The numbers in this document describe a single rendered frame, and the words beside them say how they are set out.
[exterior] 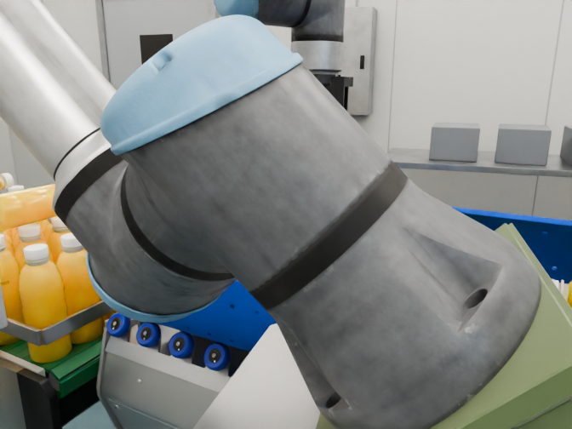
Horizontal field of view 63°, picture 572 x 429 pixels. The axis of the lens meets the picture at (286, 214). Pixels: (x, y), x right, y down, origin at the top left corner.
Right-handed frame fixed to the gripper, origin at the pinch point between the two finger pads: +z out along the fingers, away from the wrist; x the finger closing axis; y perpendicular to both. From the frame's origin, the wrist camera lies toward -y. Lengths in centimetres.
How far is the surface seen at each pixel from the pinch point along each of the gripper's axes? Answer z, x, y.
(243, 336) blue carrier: 17.6, -12.9, -2.7
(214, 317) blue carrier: 15.3, -13.8, -7.2
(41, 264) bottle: 12.7, -16.9, -42.7
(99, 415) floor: 122, 50, -120
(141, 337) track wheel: 25.0, -11.4, -25.3
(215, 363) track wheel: 25.0, -11.4, -9.1
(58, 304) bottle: 20.3, -16.0, -40.6
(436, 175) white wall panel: 54, 331, -39
